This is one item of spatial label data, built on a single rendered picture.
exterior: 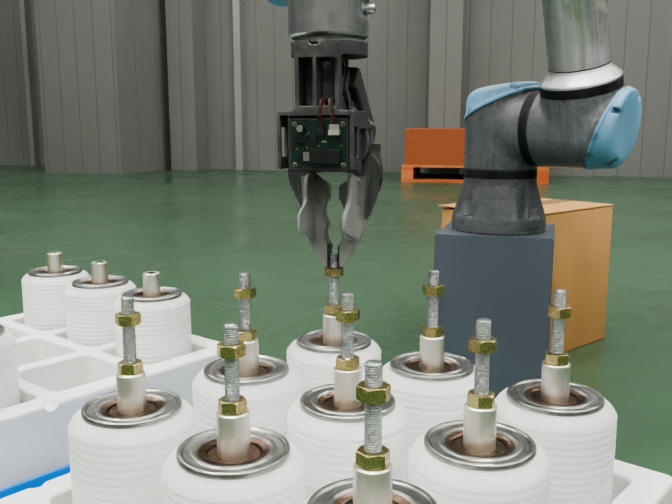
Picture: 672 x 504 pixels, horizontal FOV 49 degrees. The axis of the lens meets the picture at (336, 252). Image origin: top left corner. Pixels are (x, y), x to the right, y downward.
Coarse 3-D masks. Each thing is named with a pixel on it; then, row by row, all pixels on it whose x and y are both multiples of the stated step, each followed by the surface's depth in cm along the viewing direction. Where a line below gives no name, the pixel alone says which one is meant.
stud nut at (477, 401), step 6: (468, 396) 50; (474, 396) 49; (480, 396) 49; (486, 396) 49; (492, 396) 49; (468, 402) 50; (474, 402) 49; (480, 402) 49; (486, 402) 49; (492, 402) 49; (480, 408) 49; (486, 408) 49
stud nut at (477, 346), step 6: (474, 336) 49; (492, 336) 49; (474, 342) 49; (480, 342) 48; (486, 342) 48; (492, 342) 48; (474, 348) 49; (480, 348) 48; (486, 348) 48; (492, 348) 48
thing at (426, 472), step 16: (416, 448) 50; (416, 464) 49; (432, 464) 48; (528, 464) 48; (544, 464) 48; (416, 480) 49; (432, 480) 47; (448, 480) 47; (464, 480) 46; (480, 480) 46; (496, 480) 46; (512, 480) 46; (528, 480) 47; (544, 480) 47; (432, 496) 48; (448, 496) 47; (464, 496) 46; (480, 496) 46; (496, 496) 46; (512, 496) 46; (528, 496) 46; (544, 496) 48
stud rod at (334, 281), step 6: (330, 258) 73; (336, 258) 73; (330, 264) 73; (336, 264) 73; (330, 282) 73; (336, 282) 73; (330, 288) 73; (336, 288) 73; (330, 294) 73; (336, 294) 73; (330, 300) 73; (336, 300) 73
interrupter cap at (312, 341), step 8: (304, 336) 76; (312, 336) 75; (320, 336) 76; (360, 336) 76; (368, 336) 75; (304, 344) 72; (312, 344) 73; (320, 344) 74; (360, 344) 73; (368, 344) 73; (320, 352) 71; (328, 352) 71; (336, 352) 71
